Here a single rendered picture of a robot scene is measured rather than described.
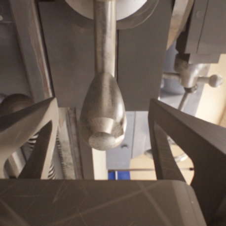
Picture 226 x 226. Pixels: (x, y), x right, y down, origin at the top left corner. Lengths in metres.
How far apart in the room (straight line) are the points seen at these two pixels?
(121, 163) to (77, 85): 0.51
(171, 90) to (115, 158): 0.29
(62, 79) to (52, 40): 0.05
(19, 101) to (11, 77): 0.08
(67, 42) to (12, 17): 0.06
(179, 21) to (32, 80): 0.17
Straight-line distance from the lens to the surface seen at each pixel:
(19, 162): 0.51
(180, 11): 0.23
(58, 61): 0.24
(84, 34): 0.23
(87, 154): 0.55
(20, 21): 0.24
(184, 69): 0.36
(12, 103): 0.20
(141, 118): 0.61
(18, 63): 0.26
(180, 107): 0.62
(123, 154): 0.69
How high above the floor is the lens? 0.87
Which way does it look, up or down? 1 degrees up
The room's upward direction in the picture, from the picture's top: 90 degrees clockwise
